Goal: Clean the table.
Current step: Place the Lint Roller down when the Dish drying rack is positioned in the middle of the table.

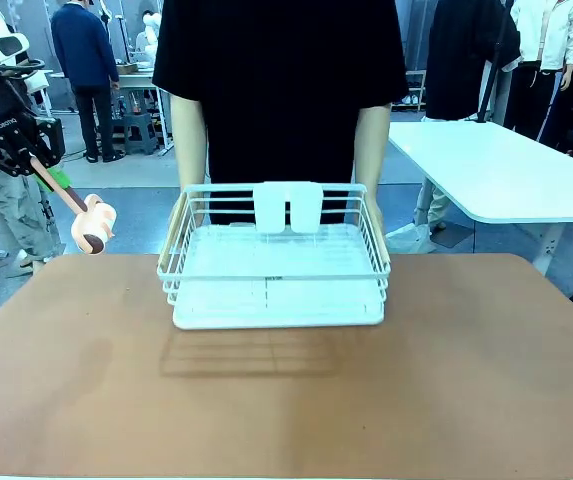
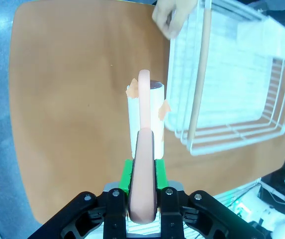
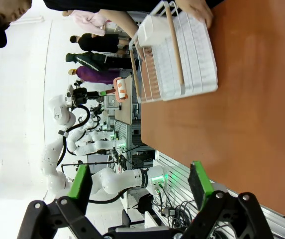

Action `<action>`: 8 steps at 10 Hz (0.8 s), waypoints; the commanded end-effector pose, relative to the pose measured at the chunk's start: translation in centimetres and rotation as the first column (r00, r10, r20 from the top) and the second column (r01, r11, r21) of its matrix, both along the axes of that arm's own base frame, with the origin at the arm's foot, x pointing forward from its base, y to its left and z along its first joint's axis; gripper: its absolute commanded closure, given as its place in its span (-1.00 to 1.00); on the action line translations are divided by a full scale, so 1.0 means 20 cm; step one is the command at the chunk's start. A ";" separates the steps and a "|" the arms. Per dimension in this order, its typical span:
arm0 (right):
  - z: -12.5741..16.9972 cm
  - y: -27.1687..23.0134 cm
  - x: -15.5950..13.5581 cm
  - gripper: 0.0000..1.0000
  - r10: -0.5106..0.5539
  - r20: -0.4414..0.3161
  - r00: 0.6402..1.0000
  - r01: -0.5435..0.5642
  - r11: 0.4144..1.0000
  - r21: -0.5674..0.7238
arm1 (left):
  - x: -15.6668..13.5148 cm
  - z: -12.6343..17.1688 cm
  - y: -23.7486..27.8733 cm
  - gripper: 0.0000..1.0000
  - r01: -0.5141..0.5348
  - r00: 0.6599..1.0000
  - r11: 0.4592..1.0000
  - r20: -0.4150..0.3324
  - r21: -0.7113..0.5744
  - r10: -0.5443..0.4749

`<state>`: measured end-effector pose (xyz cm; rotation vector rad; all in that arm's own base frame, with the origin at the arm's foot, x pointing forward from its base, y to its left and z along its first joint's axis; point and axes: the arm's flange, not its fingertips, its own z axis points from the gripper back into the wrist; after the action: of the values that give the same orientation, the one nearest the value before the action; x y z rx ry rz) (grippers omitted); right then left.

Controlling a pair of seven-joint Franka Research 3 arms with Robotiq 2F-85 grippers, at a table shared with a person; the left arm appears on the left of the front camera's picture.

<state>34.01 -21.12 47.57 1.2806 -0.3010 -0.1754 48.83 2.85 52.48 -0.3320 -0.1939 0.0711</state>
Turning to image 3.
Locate white sheet panel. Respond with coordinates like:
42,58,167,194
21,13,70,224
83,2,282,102
87,153,110,174

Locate black office chair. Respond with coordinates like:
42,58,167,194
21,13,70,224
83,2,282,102
107,209,145,234

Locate black cable bundle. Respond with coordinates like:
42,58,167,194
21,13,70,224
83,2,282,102
152,189,200,230

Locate wooden board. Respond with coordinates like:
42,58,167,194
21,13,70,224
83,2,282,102
114,74,133,125

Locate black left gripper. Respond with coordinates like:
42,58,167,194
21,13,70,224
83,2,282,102
71,87,108,105

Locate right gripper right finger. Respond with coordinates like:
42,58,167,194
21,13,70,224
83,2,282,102
179,160,275,239

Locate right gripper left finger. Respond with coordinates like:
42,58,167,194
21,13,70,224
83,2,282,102
16,164,113,239

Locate person's left hand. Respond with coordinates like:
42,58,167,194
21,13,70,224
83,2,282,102
177,0,214,28

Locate person's right hand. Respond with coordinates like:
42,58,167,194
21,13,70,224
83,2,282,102
131,36,148,61

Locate white slatted table side panel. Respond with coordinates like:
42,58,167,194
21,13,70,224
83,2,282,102
154,150,285,239

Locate white wire dish rack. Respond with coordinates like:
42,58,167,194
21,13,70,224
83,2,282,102
128,0,219,104

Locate person in purple top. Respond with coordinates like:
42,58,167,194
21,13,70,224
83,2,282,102
68,66,122,85

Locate black base cable hose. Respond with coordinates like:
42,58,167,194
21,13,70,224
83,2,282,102
89,188,133,205

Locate white box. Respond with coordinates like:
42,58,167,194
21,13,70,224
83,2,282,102
104,94,120,110

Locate pink-handled lint roller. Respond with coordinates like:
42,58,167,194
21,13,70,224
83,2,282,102
106,76,129,103

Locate white cutlery holder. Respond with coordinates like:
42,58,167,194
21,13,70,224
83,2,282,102
137,14,173,48

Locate white drain tray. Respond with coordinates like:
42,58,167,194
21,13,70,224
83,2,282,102
161,9,219,102

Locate black bag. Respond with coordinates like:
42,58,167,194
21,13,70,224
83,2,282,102
132,194,155,215

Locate grey slotted panel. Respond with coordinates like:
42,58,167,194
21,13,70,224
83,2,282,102
113,119,143,150

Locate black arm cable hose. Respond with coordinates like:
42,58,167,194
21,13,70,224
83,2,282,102
56,104,92,167

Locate black bar stand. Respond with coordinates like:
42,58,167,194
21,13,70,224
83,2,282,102
60,160,117,175

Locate person in black shirt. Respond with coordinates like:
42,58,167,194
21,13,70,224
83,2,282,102
69,33,130,53

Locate person's right forearm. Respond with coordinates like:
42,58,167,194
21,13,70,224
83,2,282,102
97,8,139,40

